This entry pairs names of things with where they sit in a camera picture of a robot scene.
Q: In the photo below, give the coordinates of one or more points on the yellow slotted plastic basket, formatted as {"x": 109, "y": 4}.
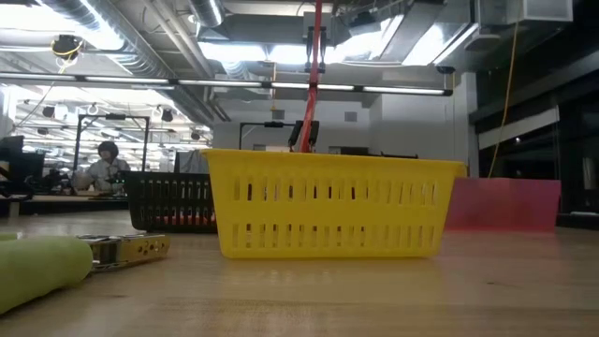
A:
{"x": 327, "y": 168}

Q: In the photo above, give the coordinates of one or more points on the black background robot arm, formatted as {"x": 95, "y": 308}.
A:
{"x": 58, "y": 178}

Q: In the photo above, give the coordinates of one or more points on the black clamp with short legs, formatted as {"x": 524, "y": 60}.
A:
{"x": 295, "y": 133}

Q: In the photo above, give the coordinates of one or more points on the black background equipment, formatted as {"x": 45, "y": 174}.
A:
{"x": 348, "y": 150}

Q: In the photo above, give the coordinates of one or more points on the red pole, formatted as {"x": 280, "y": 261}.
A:
{"x": 312, "y": 93}

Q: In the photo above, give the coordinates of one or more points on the grey draped cloth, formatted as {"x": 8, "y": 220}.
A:
{"x": 189, "y": 161}

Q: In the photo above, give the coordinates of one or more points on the black clamp with long legs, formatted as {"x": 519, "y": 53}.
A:
{"x": 309, "y": 47}

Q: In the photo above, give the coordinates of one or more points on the black slotted plastic basket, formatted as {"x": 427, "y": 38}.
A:
{"x": 168, "y": 196}

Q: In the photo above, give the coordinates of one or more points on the long overhead light bar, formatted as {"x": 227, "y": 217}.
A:
{"x": 140, "y": 80}

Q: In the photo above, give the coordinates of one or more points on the person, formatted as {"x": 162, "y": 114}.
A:
{"x": 105, "y": 168}

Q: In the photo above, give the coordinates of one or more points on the pink plastic bin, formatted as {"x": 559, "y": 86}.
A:
{"x": 505, "y": 203}

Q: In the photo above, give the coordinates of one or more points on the background wooden table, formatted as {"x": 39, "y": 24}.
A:
{"x": 61, "y": 203}

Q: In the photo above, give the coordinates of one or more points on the dark background monitor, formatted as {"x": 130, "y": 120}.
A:
{"x": 21, "y": 168}

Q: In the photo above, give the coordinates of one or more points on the low black rig frame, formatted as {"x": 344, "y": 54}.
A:
{"x": 267, "y": 124}

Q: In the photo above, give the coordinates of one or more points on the grey square wall vent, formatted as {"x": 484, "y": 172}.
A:
{"x": 278, "y": 114}
{"x": 350, "y": 116}

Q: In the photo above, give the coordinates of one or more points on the tall black rig frame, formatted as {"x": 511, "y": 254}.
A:
{"x": 77, "y": 140}

